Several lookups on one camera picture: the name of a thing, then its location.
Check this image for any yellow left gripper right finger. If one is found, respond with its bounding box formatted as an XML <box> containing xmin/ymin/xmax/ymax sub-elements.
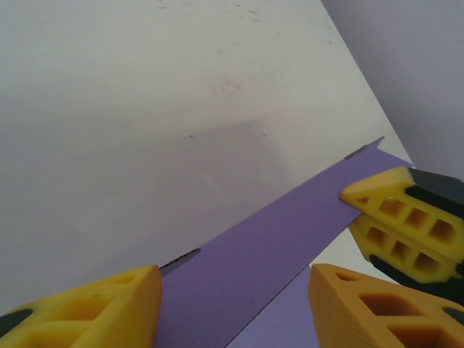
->
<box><xmin>307</xmin><ymin>263</ymin><xmax>464</xmax><ymax>348</ymax></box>

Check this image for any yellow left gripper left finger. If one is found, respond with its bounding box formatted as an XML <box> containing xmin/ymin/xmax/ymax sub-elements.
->
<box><xmin>0</xmin><ymin>264</ymin><xmax>163</xmax><ymax>348</ymax></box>

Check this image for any purple cardboard box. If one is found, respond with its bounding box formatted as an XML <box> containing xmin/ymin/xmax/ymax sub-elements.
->
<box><xmin>152</xmin><ymin>136</ymin><xmax>415</xmax><ymax>348</ymax></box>

